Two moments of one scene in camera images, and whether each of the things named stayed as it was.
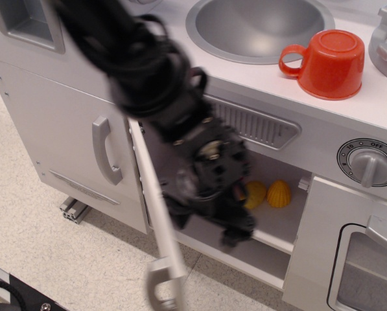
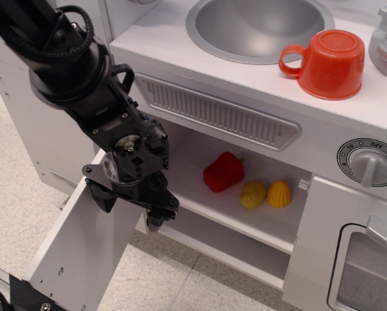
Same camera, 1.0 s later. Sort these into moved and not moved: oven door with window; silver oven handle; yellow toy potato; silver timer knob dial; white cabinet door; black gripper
Moved: white cabinet door; black gripper
Not moved: yellow toy potato; silver timer knob dial; oven door with window; silver oven handle
